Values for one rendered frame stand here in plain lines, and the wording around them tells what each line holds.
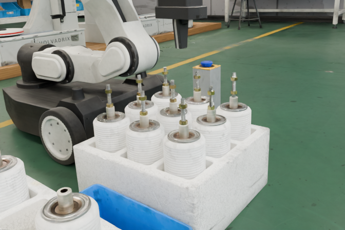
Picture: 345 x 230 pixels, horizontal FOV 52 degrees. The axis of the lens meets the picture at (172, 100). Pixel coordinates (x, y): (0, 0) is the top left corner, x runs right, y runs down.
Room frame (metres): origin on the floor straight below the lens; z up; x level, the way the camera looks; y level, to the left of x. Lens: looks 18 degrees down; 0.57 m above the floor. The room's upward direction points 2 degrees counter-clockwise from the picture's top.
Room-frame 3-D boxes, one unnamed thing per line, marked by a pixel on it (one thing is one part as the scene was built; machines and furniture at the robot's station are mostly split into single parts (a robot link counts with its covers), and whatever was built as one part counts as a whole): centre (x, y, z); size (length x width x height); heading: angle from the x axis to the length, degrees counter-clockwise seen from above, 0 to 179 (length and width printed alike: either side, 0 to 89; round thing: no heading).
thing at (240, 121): (0.92, -0.17, 0.16); 0.10 x 0.10 x 0.18
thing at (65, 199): (0.47, 0.17, 0.26); 0.02 x 0.02 x 0.03
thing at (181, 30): (0.73, -0.03, 0.48); 0.03 x 0.02 x 0.06; 135
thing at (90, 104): (1.49, 0.43, 0.19); 0.64 x 0.52 x 0.33; 55
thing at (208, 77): (1.17, -0.12, 0.16); 0.07 x 0.07 x 0.31; 52
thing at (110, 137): (0.88, 0.16, 0.16); 0.10 x 0.10 x 0.18
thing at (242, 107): (0.92, -0.17, 0.25); 0.08 x 0.08 x 0.01
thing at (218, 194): (0.90, 0.00, 0.09); 0.39 x 0.39 x 0.18; 52
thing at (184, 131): (0.73, -0.02, 0.26); 0.02 x 0.02 x 0.03
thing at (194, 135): (0.73, -0.02, 0.25); 0.08 x 0.08 x 0.01
